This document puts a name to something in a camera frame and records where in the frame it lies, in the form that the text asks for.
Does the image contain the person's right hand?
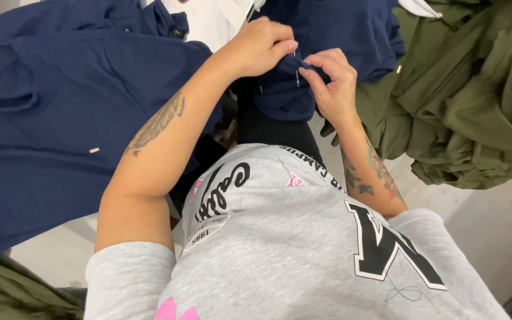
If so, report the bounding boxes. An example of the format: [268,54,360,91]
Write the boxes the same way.
[298,48,359,127]

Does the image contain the person's left hand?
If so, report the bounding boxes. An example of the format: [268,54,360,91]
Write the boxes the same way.
[220,17,299,80]

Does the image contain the navy blue zip garment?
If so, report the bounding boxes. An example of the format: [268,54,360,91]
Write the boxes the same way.
[231,0,406,123]

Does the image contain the black trousers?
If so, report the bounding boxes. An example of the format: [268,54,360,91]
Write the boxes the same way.
[169,80,326,216]

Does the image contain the white cloth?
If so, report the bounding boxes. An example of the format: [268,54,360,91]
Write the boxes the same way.
[398,0,443,19]

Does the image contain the heap of olive green garments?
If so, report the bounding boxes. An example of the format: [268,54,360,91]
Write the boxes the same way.
[319,0,512,191]

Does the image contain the grey printed sweatshirt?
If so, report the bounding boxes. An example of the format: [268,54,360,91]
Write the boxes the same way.
[84,143,512,320]

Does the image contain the folded navy blue garment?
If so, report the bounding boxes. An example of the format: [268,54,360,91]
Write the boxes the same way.
[0,0,191,49]

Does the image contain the navy blue garment with pocket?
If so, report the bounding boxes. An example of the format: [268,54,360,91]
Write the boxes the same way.
[0,27,224,260]

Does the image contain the olive green garment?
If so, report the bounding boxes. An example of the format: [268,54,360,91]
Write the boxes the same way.
[0,254,89,320]

